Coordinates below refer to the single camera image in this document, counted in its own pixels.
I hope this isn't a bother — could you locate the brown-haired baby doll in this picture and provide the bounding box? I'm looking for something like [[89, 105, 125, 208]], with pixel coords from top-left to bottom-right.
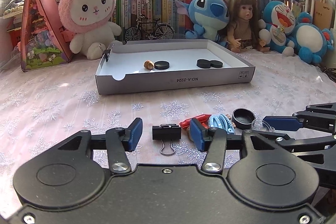
[[226, 0, 271, 52]]

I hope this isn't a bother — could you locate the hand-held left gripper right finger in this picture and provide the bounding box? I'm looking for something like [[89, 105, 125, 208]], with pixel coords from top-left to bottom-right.
[[189, 118, 286, 174]]

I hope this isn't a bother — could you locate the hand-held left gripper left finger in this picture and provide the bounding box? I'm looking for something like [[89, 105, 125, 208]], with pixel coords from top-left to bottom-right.
[[56, 118, 143, 174]]

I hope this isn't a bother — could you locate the white cardboard box tray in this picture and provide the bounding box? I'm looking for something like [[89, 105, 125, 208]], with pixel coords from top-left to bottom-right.
[[95, 39, 256, 95]]

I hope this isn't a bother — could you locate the black model bicycle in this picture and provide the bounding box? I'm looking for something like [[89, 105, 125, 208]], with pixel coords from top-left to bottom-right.
[[125, 14, 174, 42]]

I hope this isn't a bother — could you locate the blue alien plush toy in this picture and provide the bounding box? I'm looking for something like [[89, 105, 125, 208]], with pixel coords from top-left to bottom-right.
[[175, 0, 230, 42]]

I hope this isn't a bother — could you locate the black round lid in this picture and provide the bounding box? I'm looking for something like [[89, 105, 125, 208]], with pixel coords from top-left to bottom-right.
[[232, 108, 256, 130]]

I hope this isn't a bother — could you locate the black binder clip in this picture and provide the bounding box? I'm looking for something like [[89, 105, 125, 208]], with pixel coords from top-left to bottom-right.
[[152, 124, 182, 156], [98, 43, 114, 63]]

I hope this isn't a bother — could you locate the clear plastic round lid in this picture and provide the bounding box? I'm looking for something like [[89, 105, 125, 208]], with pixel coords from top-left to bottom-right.
[[251, 119, 275, 132]]

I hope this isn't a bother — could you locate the light blue hair claw clip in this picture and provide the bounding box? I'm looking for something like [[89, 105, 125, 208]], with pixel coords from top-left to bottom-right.
[[208, 113, 235, 134]]

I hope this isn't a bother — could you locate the blue robot cat plush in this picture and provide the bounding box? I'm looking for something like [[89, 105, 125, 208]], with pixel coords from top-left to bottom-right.
[[259, 0, 302, 56]]

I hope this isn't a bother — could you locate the blue and white plush toy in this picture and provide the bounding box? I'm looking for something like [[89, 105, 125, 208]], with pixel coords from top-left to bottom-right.
[[294, 12, 335, 65]]

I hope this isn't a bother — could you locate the pink bunny plush toy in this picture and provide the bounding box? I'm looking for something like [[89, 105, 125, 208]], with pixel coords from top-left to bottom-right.
[[47, 0, 122, 60]]

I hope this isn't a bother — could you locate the pink triangular toy house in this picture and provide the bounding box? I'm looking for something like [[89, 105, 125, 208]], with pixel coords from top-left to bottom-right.
[[20, 0, 75, 72]]

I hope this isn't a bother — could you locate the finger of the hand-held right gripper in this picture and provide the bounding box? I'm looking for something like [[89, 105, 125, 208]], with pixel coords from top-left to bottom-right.
[[273, 133, 336, 172], [263, 103, 336, 136]]

